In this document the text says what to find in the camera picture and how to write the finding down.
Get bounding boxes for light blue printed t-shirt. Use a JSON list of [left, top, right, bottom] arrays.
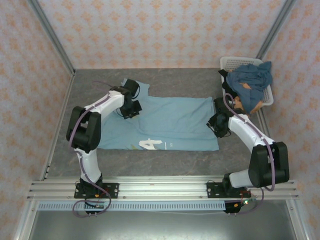
[[98, 78, 220, 152]]

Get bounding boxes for orange t-shirt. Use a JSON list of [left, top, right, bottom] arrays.
[[233, 83, 265, 116]]

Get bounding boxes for black t-shirt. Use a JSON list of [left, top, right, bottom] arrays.
[[218, 69, 238, 101]]

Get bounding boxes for pile of dark blue clothes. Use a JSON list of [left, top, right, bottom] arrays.
[[226, 61, 274, 115]]

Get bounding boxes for white plastic basket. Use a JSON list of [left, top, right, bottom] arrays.
[[219, 56, 275, 107]]

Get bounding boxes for small electronics board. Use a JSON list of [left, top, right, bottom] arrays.
[[84, 201, 106, 210], [224, 198, 257, 215]]

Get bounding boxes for wide aluminium mounting beam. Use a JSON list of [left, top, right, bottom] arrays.
[[27, 174, 300, 201]]

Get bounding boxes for aluminium side rail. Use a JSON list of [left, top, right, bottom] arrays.
[[39, 71, 76, 181], [257, 109, 276, 144]]

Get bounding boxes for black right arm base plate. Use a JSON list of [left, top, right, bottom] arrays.
[[206, 181, 252, 200]]

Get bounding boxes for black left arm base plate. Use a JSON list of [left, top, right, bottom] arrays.
[[74, 182, 120, 200]]

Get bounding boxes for white slotted cable duct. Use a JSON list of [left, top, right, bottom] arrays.
[[37, 201, 227, 211]]

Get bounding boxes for aluminium frame post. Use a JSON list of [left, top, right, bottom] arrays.
[[26, 0, 77, 76], [255, 0, 298, 60]]

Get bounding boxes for aluminium frame profile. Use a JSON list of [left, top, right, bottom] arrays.
[[12, 199, 38, 240], [286, 199, 313, 240]]

